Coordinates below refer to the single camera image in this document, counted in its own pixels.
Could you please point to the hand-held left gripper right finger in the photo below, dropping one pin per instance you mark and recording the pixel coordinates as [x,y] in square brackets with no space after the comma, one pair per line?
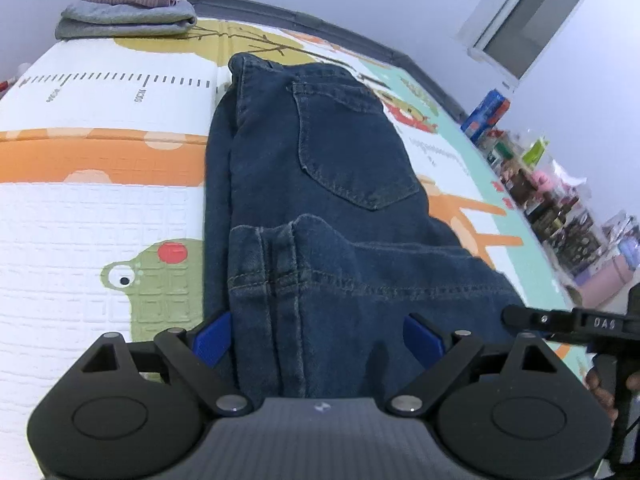
[422,340]

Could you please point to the blue denim jeans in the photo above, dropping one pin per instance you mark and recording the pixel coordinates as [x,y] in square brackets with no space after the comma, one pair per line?
[325,185]

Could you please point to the blue printed box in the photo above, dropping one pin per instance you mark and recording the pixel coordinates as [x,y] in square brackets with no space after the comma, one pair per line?
[485,112]

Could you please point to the folded grey garment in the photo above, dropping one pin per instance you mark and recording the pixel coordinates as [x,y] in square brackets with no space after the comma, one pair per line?
[125,22]

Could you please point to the printed play mat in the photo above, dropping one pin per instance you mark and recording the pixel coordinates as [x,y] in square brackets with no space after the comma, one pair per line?
[75,240]

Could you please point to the person's right hand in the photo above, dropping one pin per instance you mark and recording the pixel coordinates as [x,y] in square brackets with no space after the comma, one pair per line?
[600,391]

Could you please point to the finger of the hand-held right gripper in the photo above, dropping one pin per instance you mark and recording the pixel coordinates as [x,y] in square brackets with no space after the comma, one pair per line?
[542,321]

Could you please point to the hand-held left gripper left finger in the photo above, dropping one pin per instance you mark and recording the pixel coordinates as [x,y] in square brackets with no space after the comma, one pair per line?
[212,340]

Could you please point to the window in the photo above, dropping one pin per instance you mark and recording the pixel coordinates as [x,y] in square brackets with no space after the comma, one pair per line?
[530,35]

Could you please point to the red white toy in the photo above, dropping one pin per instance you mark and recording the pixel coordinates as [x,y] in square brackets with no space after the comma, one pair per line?
[12,77]

